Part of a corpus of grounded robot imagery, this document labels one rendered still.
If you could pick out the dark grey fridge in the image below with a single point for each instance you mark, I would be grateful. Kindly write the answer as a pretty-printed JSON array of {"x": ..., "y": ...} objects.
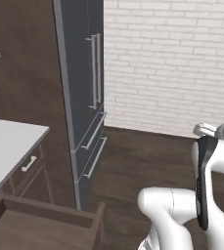
[{"x": 79, "y": 81}]

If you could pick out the brown cupboard door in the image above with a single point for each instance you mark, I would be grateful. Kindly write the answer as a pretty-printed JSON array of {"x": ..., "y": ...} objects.
[{"x": 40, "y": 188}]

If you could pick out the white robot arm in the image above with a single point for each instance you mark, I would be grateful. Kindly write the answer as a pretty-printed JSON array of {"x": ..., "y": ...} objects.
[{"x": 169, "y": 208}]

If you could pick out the open brown wooden drawer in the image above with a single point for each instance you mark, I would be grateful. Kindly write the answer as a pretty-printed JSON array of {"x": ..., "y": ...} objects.
[{"x": 48, "y": 211}]

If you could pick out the closed brown drawer front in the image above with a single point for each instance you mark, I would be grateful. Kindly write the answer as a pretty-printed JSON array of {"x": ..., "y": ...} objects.
[{"x": 22, "y": 177}]

